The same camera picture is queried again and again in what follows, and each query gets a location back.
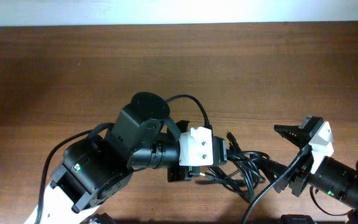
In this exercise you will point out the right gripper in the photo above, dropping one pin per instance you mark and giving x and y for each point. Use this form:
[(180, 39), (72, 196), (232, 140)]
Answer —
[(299, 175)]

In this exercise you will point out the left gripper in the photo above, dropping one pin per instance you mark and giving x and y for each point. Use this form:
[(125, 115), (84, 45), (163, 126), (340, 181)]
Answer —
[(183, 172)]

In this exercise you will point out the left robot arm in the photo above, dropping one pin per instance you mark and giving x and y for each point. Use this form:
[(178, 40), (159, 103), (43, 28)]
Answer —
[(83, 171)]

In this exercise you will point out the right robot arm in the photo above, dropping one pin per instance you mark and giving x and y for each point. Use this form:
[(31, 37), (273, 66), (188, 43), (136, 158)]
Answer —
[(333, 178)]

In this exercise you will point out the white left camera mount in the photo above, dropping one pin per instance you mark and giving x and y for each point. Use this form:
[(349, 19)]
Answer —
[(196, 147)]

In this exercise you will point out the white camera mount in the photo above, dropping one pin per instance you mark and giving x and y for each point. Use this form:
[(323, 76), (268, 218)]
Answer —
[(196, 147), (321, 145)]

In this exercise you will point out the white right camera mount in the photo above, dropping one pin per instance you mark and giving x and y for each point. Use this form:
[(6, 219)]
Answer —
[(321, 145)]

